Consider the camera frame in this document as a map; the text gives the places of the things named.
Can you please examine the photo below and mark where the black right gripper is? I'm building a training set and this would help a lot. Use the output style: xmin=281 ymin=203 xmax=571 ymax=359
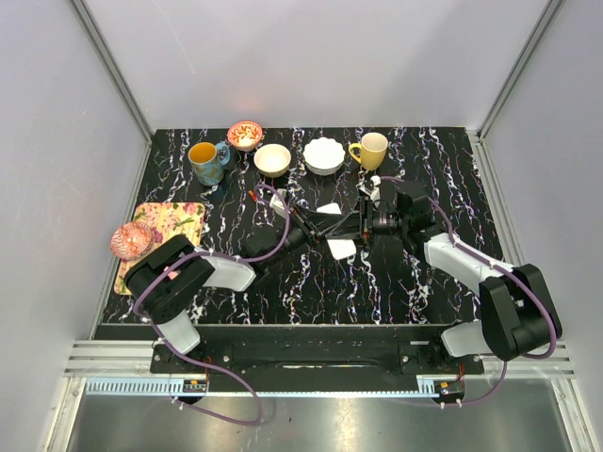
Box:
xmin=329 ymin=195 xmax=409 ymax=250

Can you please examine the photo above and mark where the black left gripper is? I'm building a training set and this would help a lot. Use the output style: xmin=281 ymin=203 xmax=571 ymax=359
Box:
xmin=267 ymin=205 xmax=340 ymax=269

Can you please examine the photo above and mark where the white red remote control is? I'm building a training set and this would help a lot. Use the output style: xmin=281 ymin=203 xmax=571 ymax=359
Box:
xmin=317 ymin=202 xmax=356 ymax=261

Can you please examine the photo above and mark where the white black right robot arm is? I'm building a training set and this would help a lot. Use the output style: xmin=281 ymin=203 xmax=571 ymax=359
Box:
xmin=326 ymin=188 xmax=562 ymax=373

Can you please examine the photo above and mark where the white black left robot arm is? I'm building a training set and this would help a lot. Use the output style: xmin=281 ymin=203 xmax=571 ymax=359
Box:
xmin=124 ymin=203 xmax=343 ymax=372

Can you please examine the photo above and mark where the white scalloped bowl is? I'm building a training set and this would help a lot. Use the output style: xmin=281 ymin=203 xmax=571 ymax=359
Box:
xmin=302 ymin=137 xmax=346 ymax=176

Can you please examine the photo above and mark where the cream round bowl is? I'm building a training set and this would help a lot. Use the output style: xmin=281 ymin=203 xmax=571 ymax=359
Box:
xmin=253 ymin=144 xmax=291 ymax=178

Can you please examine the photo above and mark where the yellow mug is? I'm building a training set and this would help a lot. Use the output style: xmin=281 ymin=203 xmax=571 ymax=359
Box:
xmin=348 ymin=132 xmax=389 ymax=170

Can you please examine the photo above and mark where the orange patterned small bowl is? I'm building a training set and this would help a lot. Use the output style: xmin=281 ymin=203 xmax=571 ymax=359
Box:
xmin=227 ymin=121 xmax=264 ymax=152

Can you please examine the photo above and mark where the blue floral mug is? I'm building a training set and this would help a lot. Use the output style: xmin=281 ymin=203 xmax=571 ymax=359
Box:
xmin=187 ymin=142 xmax=231 ymax=186

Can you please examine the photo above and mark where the red patterned bowl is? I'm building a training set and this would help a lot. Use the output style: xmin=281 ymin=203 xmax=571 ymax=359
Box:
xmin=110 ymin=221 xmax=155 ymax=261

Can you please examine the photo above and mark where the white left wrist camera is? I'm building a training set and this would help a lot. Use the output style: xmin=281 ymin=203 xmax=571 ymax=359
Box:
xmin=269 ymin=188 xmax=288 ymax=219

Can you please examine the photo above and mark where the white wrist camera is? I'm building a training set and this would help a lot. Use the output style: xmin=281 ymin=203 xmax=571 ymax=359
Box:
xmin=269 ymin=188 xmax=288 ymax=219
xmin=359 ymin=175 xmax=381 ymax=202

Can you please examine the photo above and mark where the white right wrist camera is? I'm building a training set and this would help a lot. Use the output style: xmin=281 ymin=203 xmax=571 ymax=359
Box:
xmin=359 ymin=175 xmax=381 ymax=202

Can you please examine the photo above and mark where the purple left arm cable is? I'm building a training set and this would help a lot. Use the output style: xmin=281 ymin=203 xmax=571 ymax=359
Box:
xmin=131 ymin=183 xmax=291 ymax=425

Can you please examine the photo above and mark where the aluminium frame post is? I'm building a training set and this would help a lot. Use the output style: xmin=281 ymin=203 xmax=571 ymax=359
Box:
xmin=68 ymin=0 xmax=154 ymax=142

